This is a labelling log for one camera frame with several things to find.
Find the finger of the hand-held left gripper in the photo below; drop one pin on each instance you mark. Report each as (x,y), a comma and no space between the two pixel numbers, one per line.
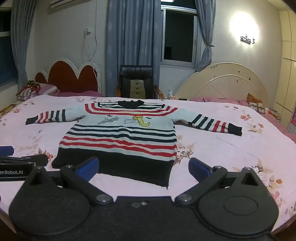
(6,150)
(38,160)

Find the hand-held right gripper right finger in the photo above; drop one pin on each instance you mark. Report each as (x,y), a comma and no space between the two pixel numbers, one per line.
(198,168)

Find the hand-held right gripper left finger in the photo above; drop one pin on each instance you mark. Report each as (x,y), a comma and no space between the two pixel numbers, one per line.
(89,168)

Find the striped knit sweater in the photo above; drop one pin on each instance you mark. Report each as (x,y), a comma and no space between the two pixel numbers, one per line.
(115,139)

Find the pink floral bed sheet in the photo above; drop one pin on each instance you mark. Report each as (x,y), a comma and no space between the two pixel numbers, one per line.
(231,150)

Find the striped pink pillow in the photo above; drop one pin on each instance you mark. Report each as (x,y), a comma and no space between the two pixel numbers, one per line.
(46,89)

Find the purple bed sheet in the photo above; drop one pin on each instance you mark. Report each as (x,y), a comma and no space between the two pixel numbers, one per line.
(78,93)

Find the clear plastic bottle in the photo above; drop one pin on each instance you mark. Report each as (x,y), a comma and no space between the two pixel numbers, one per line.
(170,94)

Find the cream round headboard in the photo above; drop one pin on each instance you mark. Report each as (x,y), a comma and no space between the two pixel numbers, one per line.
(219,88)

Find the orange patterned pillow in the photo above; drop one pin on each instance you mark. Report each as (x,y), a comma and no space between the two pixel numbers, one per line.
(255,104)

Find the red scalloped headboard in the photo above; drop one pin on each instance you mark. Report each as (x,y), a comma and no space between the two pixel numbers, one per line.
(69,78)

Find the blue-lit window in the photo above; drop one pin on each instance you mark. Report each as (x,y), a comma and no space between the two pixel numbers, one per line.
(7,58)

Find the black leather chair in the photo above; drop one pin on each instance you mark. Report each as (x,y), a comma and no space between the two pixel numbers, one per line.
(136,74)

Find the dark window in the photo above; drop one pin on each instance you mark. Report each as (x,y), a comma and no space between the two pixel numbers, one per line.
(178,34)

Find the wide blue-grey curtain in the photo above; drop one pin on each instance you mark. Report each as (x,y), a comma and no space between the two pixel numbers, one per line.
(129,34)

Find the cream wardrobe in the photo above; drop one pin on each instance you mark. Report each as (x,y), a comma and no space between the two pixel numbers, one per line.
(288,58)

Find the tied blue-grey curtain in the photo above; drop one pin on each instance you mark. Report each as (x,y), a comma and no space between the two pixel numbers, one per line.
(205,23)

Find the white air conditioner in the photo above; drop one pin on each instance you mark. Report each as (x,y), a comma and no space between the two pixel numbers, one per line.
(61,3)

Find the wall lamp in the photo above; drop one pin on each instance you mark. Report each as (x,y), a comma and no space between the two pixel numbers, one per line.
(247,39)

